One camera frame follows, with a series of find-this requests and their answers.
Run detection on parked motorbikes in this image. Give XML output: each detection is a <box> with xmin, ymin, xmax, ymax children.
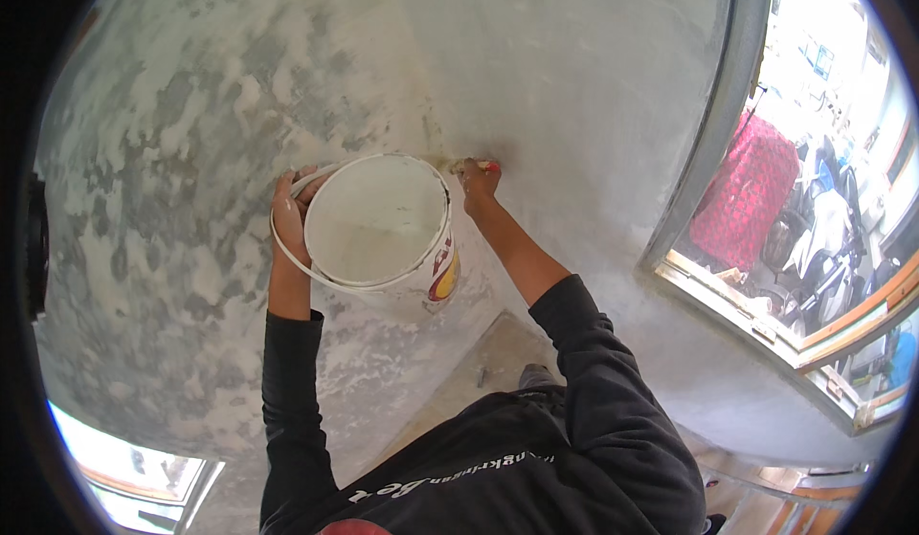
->
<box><xmin>760</xmin><ymin>133</ymin><xmax>903</xmax><ymax>335</ymax></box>

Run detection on person's right hand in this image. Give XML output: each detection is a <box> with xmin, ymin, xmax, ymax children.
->
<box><xmin>456</xmin><ymin>158</ymin><xmax>502</xmax><ymax>218</ymax></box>

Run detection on red patterned cloth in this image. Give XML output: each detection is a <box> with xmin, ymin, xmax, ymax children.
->
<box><xmin>689</xmin><ymin>110</ymin><xmax>802</xmax><ymax>275</ymax></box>

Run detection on white paint bucket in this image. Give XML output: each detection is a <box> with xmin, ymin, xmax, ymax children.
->
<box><xmin>270</xmin><ymin>152</ymin><xmax>462</xmax><ymax>315</ymax></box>

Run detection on wooden railing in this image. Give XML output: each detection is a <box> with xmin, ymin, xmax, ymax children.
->
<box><xmin>689</xmin><ymin>449</ymin><xmax>871</xmax><ymax>535</ymax></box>

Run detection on person's legs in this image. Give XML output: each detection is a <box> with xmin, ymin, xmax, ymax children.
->
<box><xmin>517</xmin><ymin>363</ymin><xmax>559</xmax><ymax>392</ymax></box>

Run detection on red handled paint brush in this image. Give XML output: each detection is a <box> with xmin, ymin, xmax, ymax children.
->
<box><xmin>444</xmin><ymin>158</ymin><xmax>502</xmax><ymax>176</ymax></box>

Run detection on person's left hand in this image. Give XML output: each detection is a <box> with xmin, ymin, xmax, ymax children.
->
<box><xmin>270</xmin><ymin>165</ymin><xmax>328</xmax><ymax>268</ymax></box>

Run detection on person's body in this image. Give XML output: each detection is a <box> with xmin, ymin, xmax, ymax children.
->
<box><xmin>259</xmin><ymin>363</ymin><xmax>709</xmax><ymax>535</ymax></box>

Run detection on open wooden framed window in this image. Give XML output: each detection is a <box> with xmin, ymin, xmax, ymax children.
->
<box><xmin>638</xmin><ymin>0</ymin><xmax>919</xmax><ymax>437</ymax></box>

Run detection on small window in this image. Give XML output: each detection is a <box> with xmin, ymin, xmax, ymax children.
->
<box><xmin>46</xmin><ymin>399</ymin><xmax>225</xmax><ymax>535</ymax></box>

